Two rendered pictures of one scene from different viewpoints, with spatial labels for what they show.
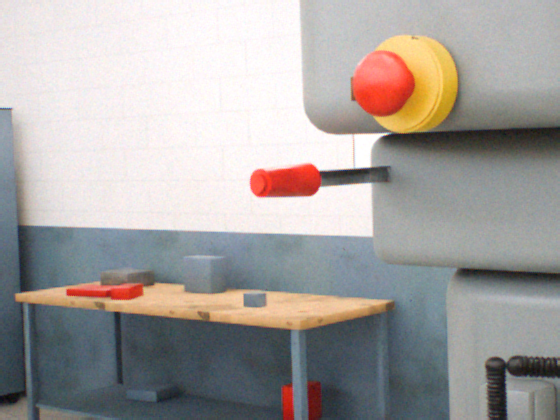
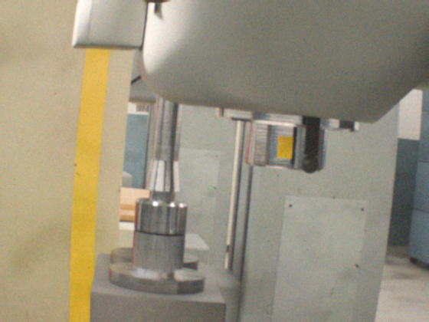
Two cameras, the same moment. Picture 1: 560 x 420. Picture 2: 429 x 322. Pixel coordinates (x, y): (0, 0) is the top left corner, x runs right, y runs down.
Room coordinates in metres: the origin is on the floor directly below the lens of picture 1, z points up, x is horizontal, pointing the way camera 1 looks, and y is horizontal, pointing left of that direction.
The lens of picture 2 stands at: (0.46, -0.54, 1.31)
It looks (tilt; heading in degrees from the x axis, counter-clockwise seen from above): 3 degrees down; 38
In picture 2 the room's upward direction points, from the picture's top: 5 degrees clockwise
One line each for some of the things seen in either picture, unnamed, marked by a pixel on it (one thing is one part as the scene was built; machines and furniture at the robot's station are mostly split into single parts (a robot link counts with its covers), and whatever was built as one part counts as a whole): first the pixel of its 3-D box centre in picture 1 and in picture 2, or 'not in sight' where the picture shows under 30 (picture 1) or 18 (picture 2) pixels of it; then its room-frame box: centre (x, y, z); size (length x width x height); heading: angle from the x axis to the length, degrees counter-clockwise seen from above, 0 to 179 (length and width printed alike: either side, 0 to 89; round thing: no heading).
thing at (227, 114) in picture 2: not in sight; (289, 118); (0.92, -0.23, 1.31); 0.09 x 0.09 x 0.01
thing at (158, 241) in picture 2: not in sight; (158, 241); (1.11, 0.02, 1.19); 0.05 x 0.05 x 0.06
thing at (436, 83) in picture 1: (409, 84); not in sight; (0.75, -0.08, 1.76); 0.06 x 0.02 x 0.06; 49
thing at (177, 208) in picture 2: not in sight; (161, 206); (1.11, 0.02, 1.22); 0.05 x 0.05 x 0.01
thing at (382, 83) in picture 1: (387, 83); not in sight; (0.73, -0.06, 1.76); 0.04 x 0.03 x 0.04; 49
